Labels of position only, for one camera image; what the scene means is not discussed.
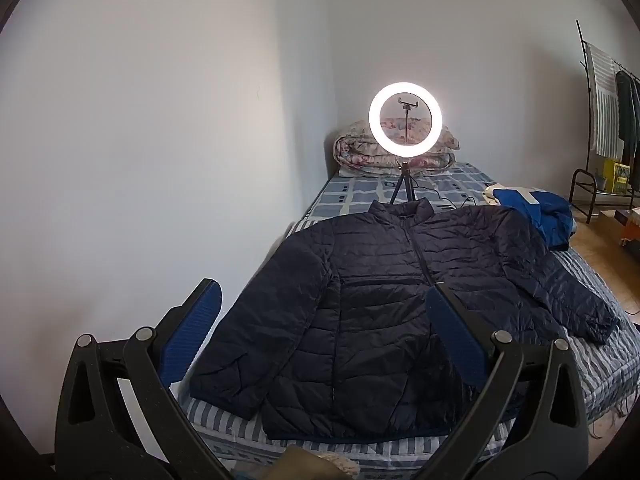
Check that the blue checked bed sheet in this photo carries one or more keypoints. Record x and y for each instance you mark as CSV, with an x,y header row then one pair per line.
x,y
460,185

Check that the striped white hanging cloth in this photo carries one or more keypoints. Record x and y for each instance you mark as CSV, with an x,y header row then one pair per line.
x,y
605,116

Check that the floral folded quilt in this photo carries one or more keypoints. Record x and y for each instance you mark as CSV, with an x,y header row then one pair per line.
x,y
357,153

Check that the blue white striped sheet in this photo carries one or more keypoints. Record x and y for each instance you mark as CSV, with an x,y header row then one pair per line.
x,y
575,339

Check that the black tripod stand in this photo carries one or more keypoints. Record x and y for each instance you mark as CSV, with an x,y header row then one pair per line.
x,y
405,181

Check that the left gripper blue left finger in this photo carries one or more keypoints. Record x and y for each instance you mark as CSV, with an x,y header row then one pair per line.
x,y
183,329

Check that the black phone holder clamp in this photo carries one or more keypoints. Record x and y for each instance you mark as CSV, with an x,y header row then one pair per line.
x,y
407,103

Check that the dark navy puffer jacket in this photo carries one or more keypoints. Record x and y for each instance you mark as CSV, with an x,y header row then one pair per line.
x,y
395,309

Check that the orange cardboard box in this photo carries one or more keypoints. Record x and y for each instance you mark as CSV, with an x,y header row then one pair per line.
x,y
619,225

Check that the dark hanging clothes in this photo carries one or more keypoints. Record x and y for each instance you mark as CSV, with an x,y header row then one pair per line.
x,y
628,114

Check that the black clothes rack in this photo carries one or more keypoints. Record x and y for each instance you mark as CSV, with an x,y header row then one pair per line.
x,y
589,177

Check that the white ring light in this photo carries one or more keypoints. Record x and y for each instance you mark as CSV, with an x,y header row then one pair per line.
x,y
405,150

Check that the yellow green box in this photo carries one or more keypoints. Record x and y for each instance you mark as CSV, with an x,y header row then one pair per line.
x,y
616,176

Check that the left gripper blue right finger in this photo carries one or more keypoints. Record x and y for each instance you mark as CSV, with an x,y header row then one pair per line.
x,y
466,338

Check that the blue and cream clothes pile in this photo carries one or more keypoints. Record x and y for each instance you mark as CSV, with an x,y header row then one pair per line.
x,y
549,213

